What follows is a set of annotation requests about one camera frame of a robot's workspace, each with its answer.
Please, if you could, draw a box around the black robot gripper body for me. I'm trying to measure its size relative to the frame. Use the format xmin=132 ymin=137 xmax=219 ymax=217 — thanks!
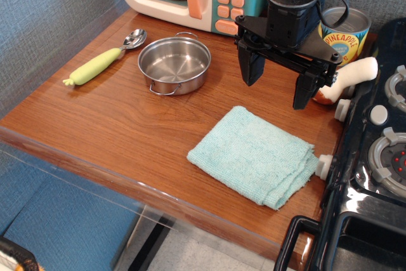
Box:
xmin=235 ymin=0 xmax=341 ymax=86

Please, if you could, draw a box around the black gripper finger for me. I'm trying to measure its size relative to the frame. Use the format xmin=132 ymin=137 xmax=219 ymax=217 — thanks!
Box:
xmin=237 ymin=40 xmax=265 ymax=86
xmin=293 ymin=74 xmax=324 ymax=110

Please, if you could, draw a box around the stainless steel pot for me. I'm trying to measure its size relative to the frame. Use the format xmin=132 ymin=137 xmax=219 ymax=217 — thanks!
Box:
xmin=138 ymin=32 xmax=212 ymax=96

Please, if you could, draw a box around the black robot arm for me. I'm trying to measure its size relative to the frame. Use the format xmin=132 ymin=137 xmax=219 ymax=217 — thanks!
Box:
xmin=235 ymin=0 xmax=350 ymax=110

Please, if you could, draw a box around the white stove knob rear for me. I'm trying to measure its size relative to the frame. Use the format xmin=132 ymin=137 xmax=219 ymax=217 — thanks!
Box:
xmin=334 ymin=99 xmax=351 ymax=122

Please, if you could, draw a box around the white stove knob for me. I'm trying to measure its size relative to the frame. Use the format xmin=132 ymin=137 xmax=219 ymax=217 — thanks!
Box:
xmin=334 ymin=99 xmax=351 ymax=122
xmin=315 ymin=154 xmax=333 ymax=180

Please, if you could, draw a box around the pineapple slices can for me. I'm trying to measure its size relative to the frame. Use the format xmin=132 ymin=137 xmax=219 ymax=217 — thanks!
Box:
xmin=318 ymin=8 xmax=372 ymax=67

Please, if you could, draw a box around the plush mushroom toy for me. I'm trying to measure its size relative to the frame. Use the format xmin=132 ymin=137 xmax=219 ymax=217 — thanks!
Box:
xmin=313 ymin=56 xmax=378 ymax=105

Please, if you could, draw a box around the white stove knob front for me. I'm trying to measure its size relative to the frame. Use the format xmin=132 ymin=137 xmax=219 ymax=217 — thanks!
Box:
xmin=315 ymin=154 xmax=333 ymax=180

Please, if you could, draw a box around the light blue folded towel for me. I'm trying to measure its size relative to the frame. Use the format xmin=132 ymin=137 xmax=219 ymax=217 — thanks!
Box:
xmin=187 ymin=106 xmax=318 ymax=210

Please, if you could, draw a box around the black toy stove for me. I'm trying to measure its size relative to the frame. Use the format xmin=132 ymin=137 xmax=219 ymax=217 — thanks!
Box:
xmin=275 ymin=18 xmax=405 ymax=270

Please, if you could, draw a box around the dark object bottom left corner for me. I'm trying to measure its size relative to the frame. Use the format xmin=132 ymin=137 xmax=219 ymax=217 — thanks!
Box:
xmin=1 ymin=236 xmax=44 ymax=271

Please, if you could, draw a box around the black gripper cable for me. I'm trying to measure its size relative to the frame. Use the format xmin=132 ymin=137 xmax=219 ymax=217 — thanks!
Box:
xmin=317 ymin=0 xmax=350 ymax=29

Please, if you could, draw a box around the spoon with green handle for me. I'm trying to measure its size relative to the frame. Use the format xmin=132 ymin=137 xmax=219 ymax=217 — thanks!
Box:
xmin=63 ymin=29 xmax=147 ymax=86

